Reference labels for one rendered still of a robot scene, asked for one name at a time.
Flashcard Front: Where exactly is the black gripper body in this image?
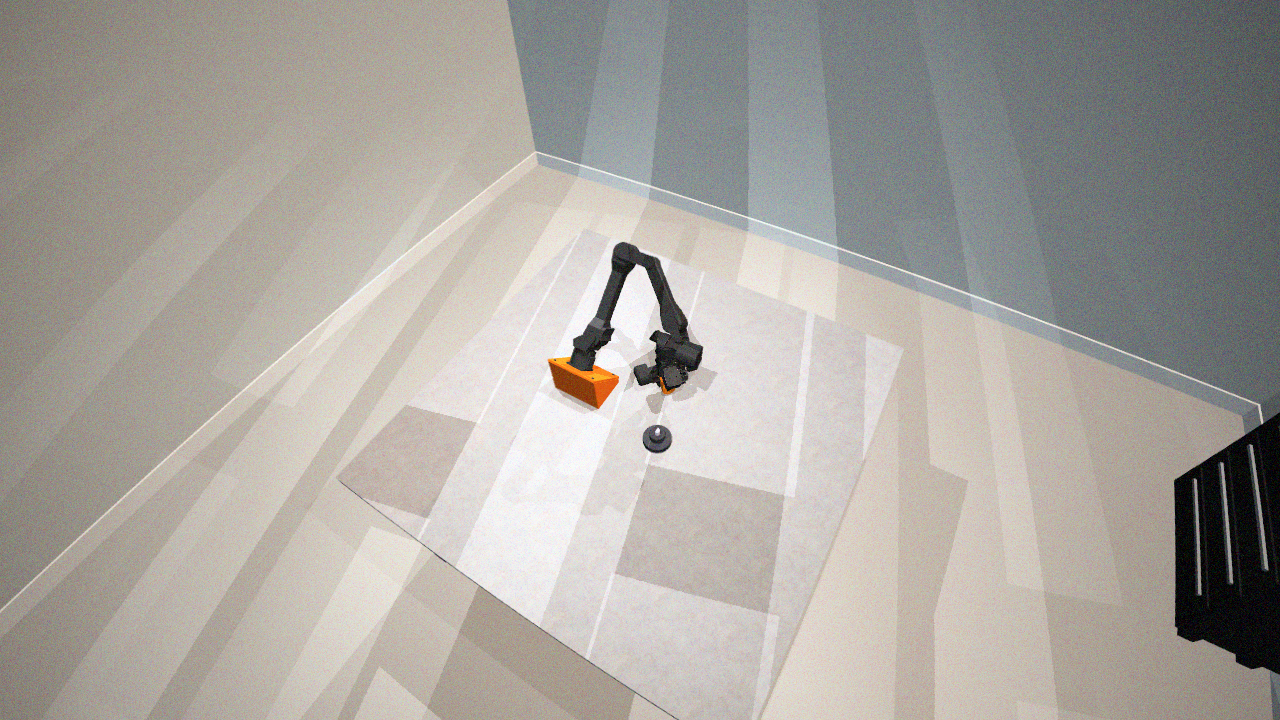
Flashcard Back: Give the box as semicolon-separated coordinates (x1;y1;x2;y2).
634;356;694;386

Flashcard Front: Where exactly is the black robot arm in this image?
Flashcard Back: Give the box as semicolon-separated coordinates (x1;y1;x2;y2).
566;242;704;389

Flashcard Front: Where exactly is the dark grey round pedestal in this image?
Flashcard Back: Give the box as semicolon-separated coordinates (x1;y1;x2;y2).
643;425;672;454

